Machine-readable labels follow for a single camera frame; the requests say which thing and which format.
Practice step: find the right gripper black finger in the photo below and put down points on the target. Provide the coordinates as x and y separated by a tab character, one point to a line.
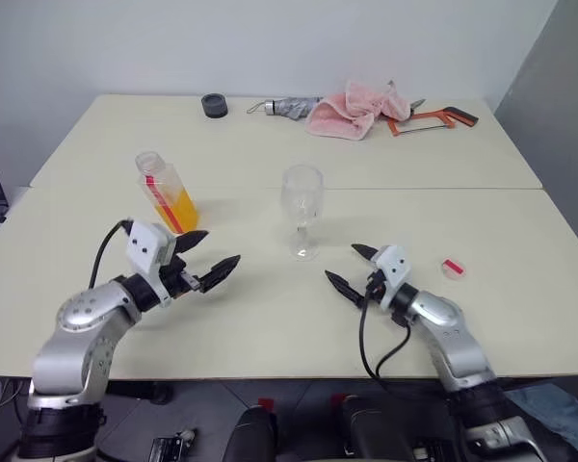
367	251
347	289

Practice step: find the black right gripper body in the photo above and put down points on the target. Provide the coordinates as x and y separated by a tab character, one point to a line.
375	286

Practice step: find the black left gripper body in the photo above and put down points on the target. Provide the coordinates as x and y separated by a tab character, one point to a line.
173	279

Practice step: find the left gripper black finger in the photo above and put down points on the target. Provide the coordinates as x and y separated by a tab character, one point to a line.
219	274
190	239

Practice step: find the orange juice plastic bottle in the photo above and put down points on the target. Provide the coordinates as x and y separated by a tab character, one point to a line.
173	202

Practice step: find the red and white bottle cap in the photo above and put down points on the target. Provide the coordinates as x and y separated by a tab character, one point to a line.
454	268

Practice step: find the clear wine glass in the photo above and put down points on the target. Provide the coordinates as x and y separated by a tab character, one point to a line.
302	192

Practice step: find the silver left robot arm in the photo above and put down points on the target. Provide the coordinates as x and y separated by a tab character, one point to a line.
82	337

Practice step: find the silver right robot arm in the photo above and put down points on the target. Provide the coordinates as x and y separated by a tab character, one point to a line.
455	337

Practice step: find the black table foot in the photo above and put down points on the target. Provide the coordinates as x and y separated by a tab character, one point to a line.
151	393

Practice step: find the dark grey round container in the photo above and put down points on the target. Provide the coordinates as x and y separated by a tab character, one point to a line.
215	106

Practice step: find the pink towel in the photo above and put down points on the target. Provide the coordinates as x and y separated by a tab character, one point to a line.
342	115

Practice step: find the dark rounded shape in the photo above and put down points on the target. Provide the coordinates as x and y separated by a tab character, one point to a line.
250	435
375	428

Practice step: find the grey metal shears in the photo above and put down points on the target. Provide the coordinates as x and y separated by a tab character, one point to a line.
418	105

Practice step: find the orange hacksaw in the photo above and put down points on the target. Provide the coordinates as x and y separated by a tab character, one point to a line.
445	115

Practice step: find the folded grey umbrella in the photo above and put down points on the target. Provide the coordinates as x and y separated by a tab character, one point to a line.
289	107

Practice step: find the small black floor device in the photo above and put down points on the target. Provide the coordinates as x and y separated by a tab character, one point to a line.
173	445

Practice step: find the blue denim trouser leg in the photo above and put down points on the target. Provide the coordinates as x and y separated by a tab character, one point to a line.
554	409

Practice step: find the grey partition panel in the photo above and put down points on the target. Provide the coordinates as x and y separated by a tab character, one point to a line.
559	106

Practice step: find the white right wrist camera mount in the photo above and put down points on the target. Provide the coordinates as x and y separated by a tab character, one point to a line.
395	269

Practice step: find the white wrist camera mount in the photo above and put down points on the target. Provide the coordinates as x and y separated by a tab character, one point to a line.
395	269
147	243

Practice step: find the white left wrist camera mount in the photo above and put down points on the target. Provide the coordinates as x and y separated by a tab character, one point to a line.
147	243

